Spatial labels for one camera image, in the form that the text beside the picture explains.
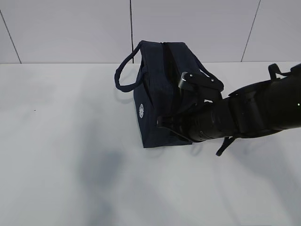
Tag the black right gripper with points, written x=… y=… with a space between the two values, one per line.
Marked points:
x=178 y=124

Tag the dark navy lunch bag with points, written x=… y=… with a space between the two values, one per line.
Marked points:
x=156 y=91

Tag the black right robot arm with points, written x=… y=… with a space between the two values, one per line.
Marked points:
x=257 y=110

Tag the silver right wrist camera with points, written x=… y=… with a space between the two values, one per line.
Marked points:
x=193 y=81

